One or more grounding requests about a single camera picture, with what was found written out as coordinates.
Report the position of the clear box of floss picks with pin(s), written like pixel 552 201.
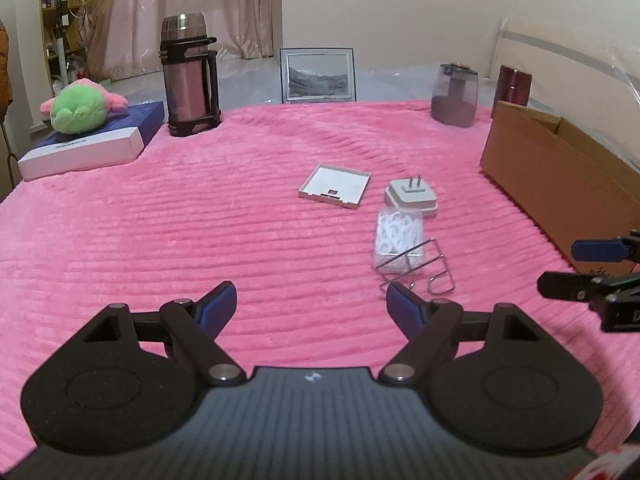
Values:
pixel 397 232

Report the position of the white power adapter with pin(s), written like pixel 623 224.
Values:
pixel 412 195

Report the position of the silver picture frame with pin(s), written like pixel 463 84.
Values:
pixel 320 77

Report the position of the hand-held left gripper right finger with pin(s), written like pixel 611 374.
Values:
pixel 404 307

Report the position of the dark transparent jar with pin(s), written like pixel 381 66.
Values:
pixel 454 100

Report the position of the orange garment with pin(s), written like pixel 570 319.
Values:
pixel 4 70

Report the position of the red white clothing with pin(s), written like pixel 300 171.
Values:
pixel 612 462

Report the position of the wooden bookshelf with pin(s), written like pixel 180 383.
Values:
pixel 55 5

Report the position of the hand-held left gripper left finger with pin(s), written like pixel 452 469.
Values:
pixel 216 307

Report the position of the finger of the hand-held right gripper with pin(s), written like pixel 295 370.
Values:
pixel 562 284
pixel 595 250

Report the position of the blue white flat box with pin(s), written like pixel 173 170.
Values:
pixel 90 147

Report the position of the beige curtain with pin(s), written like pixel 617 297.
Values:
pixel 200 5

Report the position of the green pink plush toy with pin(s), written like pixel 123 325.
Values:
pixel 77 110

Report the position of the brown cardboard box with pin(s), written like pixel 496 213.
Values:
pixel 535 175

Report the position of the white square tray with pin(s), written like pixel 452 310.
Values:
pixel 335 182

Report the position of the pink ribbed blanket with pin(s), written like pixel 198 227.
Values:
pixel 200 220

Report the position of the maroon metal canister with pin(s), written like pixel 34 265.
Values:
pixel 513 85

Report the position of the steel thermos flask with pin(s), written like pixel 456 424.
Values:
pixel 187 85

